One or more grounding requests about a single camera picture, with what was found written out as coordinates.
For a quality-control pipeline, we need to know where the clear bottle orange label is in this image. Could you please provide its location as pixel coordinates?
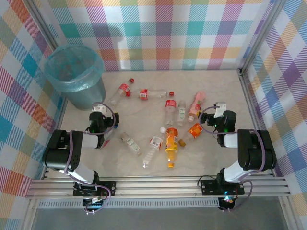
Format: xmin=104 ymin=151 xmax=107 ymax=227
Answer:
xmin=178 ymin=122 xmax=204 ymax=147

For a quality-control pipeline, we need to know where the clear bottle blue label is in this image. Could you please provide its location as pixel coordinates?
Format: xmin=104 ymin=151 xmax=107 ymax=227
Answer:
xmin=102 ymin=122 xmax=120 ymax=148

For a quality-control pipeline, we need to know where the ribbed clear bottle white cap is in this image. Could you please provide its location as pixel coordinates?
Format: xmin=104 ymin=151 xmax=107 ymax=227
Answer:
xmin=142 ymin=127 xmax=167 ymax=169

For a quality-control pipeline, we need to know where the teal plastic bin liner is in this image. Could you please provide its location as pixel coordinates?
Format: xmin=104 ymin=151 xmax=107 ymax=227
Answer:
xmin=44 ymin=44 xmax=106 ymax=93

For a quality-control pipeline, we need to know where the pink plastic bottle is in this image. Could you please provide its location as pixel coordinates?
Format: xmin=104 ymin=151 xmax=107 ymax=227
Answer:
xmin=188 ymin=90 xmax=207 ymax=122

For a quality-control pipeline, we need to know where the clear bottle red label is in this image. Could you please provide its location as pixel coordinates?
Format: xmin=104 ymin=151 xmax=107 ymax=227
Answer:
xmin=106 ymin=78 xmax=135 ymax=108
xmin=126 ymin=89 xmax=168 ymax=100
xmin=165 ymin=91 xmax=177 ymax=127

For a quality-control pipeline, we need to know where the slim clear bottle white label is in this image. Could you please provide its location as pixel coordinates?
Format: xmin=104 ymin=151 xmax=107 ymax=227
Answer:
xmin=177 ymin=100 xmax=187 ymax=126

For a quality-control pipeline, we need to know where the clear bottle tan cap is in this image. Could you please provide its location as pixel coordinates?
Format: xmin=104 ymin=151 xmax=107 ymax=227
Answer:
xmin=119 ymin=132 xmax=143 ymax=158

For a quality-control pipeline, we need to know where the orange juice bottle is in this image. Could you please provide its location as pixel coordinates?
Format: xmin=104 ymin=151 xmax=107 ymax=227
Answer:
xmin=165 ymin=127 xmax=179 ymax=170

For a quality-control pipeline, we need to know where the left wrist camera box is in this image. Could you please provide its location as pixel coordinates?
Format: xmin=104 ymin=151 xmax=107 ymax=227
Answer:
xmin=93 ymin=103 xmax=106 ymax=114

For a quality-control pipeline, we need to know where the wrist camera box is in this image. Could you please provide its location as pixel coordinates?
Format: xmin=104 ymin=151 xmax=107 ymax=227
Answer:
xmin=213 ymin=102 xmax=227 ymax=118
xmin=93 ymin=103 xmax=106 ymax=114

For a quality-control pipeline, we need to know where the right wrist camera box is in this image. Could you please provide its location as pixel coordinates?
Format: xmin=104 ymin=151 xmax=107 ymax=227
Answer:
xmin=213 ymin=102 xmax=227 ymax=118

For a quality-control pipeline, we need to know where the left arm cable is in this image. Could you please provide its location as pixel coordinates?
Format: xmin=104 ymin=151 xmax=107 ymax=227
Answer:
xmin=63 ymin=102 xmax=118 ymax=216

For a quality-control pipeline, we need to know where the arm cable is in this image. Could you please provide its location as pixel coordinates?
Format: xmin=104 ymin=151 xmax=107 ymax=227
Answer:
xmin=198 ymin=104 xmax=267 ymax=213
xmin=63 ymin=102 xmax=118 ymax=216

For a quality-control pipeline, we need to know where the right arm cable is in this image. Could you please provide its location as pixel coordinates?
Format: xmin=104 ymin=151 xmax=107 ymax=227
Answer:
xmin=198 ymin=104 xmax=267 ymax=213

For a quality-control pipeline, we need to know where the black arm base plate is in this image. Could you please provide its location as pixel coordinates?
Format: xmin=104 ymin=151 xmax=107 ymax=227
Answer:
xmin=200 ymin=179 xmax=246 ymax=196
xmin=72 ymin=181 xmax=117 ymax=197

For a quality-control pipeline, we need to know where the wide aluminium mounting rail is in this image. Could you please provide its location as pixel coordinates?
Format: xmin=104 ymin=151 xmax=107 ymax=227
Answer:
xmin=25 ymin=176 xmax=292 ymax=200

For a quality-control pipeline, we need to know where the slotted grey cable duct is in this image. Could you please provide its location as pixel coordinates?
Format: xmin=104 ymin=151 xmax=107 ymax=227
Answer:
xmin=37 ymin=200 xmax=221 ymax=209

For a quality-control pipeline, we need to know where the aluminium frame post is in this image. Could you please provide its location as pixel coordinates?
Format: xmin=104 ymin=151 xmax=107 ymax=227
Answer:
xmin=28 ymin=0 xmax=60 ymax=52
xmin=238 ymin=0 xmax=288 ymax=74
xmin=21 ymin=198 xmax=40 ymax=230
xmin=278 ymin=196 xmax=302 ymax=230

